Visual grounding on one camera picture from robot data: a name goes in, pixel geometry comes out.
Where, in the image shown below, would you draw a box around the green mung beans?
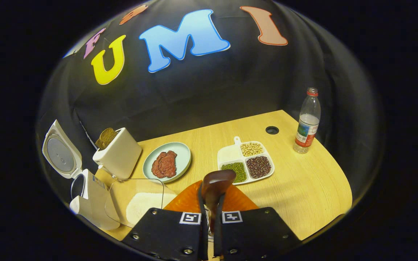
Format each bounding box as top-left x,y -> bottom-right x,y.
221,162 -> 248,183

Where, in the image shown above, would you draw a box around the black backdrop cloth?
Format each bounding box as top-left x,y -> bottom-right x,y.
37,0 -> 386,204

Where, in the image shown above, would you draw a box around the dark red beans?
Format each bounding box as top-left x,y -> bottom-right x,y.
246,156 -> 272,179

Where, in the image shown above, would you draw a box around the yellow soybeans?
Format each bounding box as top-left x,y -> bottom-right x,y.
240,142 -> 264,157

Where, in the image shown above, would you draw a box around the white rice cooker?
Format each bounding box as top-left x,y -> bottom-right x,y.
42,120 -> 121,231

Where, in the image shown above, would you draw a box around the white toaster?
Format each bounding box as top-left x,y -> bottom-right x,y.
93,127 -> 143,179

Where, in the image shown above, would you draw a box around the brown wooden spoon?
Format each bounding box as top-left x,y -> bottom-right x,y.
201,169 -> 237,233

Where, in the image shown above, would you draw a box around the red meat slices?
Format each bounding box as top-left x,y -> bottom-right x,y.
151,150 -> 178,179

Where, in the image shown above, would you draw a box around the toast slices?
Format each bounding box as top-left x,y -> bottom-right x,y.
95,128 -> 118,150

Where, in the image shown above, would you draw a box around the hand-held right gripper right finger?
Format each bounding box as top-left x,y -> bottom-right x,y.
214,185 -> 302,261

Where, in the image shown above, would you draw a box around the pale green round plate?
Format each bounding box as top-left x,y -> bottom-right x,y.
143,141 -> 192,184

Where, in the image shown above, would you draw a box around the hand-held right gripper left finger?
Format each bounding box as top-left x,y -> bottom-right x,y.
122,180 -> 209,261

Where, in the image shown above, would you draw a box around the clear water bottle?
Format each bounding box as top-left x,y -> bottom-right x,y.
293,87 -> 321,154

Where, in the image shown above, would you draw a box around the white divided tray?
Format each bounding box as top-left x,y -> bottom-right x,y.
217,136 -> 275,186

